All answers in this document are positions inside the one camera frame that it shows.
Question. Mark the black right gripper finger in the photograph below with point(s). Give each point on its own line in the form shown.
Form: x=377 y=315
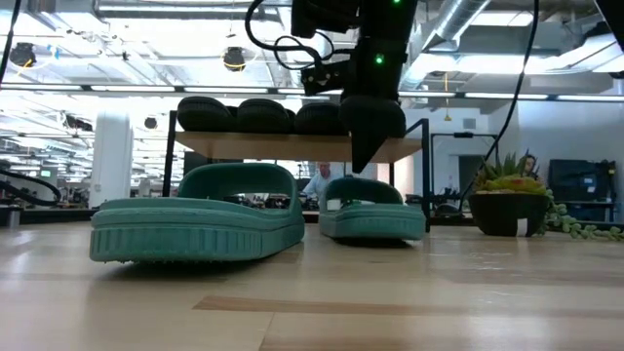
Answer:
x=368 y=146

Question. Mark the dark grey slide sandal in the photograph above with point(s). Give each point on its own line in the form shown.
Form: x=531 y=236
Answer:
x=205 y=116
x=265 y=117
x=317 y=121

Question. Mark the teal slide sandal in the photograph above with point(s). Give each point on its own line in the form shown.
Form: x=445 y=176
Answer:
x=195 y=234
x=373 y=222

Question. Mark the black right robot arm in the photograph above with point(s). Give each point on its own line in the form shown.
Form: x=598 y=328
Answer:
x=385 y=19

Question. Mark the person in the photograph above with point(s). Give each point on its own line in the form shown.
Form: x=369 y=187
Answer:
x=530 y=163
x=319 y=183

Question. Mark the yellow hanging pendant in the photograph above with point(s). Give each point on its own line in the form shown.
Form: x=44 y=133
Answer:
x=447 y=117

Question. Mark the black ceiling dome yellow band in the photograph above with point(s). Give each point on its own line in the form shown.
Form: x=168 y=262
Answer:
x=234 y=59

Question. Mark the succulent plant in black pot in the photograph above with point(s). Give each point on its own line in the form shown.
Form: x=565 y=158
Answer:
x=509 y=214

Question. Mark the overhead LED light bar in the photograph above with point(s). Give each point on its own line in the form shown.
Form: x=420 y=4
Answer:
x=219 y=89

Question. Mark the black monitor screen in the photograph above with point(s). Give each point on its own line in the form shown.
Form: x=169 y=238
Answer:
x=580 y=180

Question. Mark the small round black speaker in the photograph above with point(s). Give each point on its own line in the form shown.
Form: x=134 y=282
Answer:
x=150 y=123

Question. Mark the white round column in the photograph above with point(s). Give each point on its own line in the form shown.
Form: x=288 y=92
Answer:
x=113 y=156

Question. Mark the black ceiling spot lamp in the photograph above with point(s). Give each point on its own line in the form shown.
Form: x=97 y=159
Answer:
x=23 y=54

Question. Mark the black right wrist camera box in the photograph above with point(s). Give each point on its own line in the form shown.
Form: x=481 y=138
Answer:
x=324 y=78

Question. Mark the silver spiral air duct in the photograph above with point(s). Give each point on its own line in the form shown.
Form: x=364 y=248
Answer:
x=453 y=24

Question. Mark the wooden shelf black metal frame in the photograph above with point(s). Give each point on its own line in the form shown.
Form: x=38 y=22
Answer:
x=273 y=146

